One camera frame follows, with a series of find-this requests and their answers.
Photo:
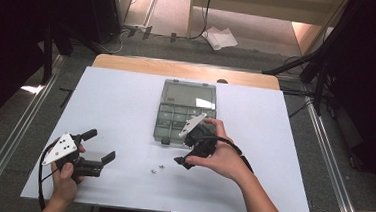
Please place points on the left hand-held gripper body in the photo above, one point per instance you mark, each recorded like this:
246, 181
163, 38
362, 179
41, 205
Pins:
61, 147

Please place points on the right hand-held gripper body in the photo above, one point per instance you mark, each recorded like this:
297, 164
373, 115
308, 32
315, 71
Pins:
202, 140

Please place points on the small silver screw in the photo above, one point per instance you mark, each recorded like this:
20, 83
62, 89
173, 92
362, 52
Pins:
161, 166
153, 171

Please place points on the clear plastic compartment box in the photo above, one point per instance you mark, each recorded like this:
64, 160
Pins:
183, 95

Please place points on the person's right hand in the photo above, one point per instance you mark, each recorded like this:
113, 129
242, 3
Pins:
225, 162

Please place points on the person's left hand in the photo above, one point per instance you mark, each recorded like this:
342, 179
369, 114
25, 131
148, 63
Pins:
63, 186

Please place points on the white board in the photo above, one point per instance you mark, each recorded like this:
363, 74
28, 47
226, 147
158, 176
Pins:
115, 107

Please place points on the small dark round object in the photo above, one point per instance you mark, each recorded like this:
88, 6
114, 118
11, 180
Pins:
222, 81

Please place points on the black metal stand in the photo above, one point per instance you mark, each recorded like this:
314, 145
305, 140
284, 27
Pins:
48, 59

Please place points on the crumpled white paper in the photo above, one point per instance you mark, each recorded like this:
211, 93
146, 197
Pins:
221, 38

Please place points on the black tripod stand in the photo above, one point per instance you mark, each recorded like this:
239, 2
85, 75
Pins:
319, 88

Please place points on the dark cabinet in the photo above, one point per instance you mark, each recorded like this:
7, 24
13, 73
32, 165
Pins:
102, 6

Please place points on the beige wooden cabinet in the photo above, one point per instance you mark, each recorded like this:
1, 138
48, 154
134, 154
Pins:
250, 3

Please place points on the aluminium floor rail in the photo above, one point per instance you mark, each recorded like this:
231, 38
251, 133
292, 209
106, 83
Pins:
10, 147
333, 169

